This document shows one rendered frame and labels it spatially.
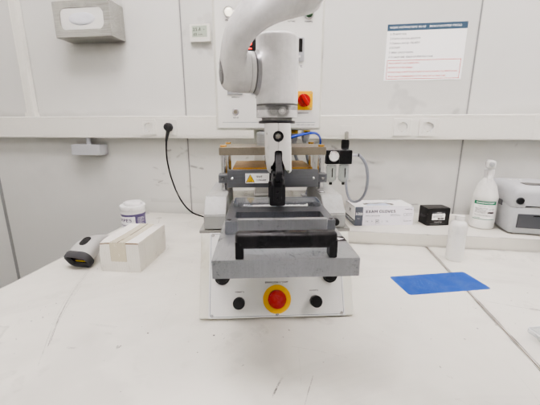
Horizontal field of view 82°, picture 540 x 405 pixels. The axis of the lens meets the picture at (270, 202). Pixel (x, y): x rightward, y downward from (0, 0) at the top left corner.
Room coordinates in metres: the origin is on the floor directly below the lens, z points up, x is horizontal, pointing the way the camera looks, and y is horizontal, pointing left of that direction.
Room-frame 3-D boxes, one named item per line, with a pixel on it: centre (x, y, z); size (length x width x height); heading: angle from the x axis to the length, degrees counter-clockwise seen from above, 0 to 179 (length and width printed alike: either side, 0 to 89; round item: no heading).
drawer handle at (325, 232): (0.43, -0.02, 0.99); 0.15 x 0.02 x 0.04; 93
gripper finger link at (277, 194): (0.62, -0.02, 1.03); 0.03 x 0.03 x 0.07; 3
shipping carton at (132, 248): (0.92, 0.42, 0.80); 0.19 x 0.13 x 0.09; 172
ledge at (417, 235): (1.17, -0.65, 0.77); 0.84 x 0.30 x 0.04; 82
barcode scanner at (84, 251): (0.94, 0.56, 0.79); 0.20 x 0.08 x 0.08; 172
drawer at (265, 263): (0.57, -0.02, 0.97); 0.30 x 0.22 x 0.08; 3
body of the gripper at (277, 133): (0.66, -0.01, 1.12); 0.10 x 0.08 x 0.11; 3
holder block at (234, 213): (0.62, -0.02, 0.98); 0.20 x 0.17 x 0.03; 93
